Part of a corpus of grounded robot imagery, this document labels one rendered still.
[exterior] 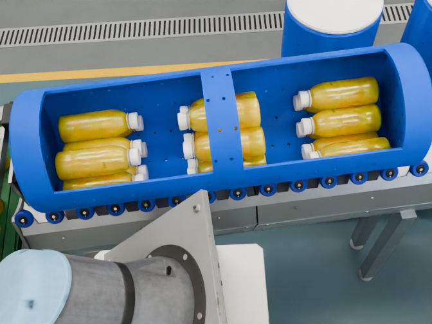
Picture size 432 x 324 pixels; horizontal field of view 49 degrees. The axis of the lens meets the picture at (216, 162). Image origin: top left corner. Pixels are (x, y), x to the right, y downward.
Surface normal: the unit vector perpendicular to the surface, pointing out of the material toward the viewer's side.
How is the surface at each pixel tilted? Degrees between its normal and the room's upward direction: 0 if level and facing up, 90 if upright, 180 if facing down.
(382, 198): 70
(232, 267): 0
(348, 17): 0
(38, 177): 56
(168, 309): 31
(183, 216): 44
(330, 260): 0
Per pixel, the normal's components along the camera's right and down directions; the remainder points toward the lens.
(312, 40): -0.50, 0.76
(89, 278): 0.62, -0.63
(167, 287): 0.39, -0.63
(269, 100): 0.07, 0.47
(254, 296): -0.06, -0.52
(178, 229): -0.73, -0.27
